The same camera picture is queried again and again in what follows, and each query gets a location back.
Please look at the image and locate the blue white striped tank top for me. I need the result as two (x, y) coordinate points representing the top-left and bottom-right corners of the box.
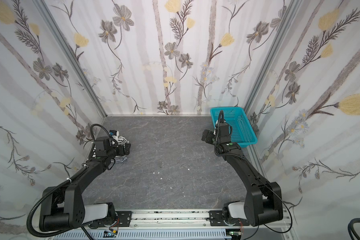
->
(111, 145), (127, 163)

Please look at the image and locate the black white striped tank top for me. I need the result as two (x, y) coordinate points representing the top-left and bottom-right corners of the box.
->
(115, 136), (130, 145)

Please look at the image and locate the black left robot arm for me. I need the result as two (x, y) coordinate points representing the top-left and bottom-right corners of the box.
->
(26, 124), (131, 238)

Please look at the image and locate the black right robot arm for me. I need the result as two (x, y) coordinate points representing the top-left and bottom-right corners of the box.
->
(202, 107), (290, 227)

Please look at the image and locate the teal plastic basket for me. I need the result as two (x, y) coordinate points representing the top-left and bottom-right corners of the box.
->
(210, 107), (258, 148)

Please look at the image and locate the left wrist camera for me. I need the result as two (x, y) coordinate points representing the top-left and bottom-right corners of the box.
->
(109, 130), (120, 140)

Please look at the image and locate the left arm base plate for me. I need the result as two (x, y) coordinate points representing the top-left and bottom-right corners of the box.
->
(89, 210), (133, 228)

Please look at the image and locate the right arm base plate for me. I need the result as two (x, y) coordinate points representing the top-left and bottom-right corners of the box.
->
(208, 210), (250, 227)

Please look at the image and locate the aluminium mounting rail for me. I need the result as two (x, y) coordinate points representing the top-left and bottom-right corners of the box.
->
(44, 208), (295, 232)

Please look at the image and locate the white slotted cable duct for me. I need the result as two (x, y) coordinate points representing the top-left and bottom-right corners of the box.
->
(53, 229), (232, 240)

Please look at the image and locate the left corrugated black cable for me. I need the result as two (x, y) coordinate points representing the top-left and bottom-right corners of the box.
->
(26, 164), (91, 238)

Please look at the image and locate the black cable bottom right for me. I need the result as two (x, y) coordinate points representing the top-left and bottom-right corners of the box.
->
(347, 217), (360, 240)

